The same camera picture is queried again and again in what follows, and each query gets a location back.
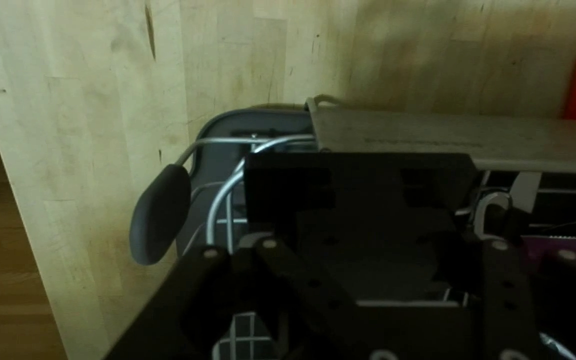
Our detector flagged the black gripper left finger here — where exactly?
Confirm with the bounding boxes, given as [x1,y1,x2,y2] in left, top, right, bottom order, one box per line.
[104,153,365,360]

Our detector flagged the steel wire dish rack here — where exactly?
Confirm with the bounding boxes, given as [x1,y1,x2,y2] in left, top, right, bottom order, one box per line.
[129,94,576,360]

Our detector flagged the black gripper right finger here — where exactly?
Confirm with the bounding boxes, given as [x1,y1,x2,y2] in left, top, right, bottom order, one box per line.
[361,153,576,360]

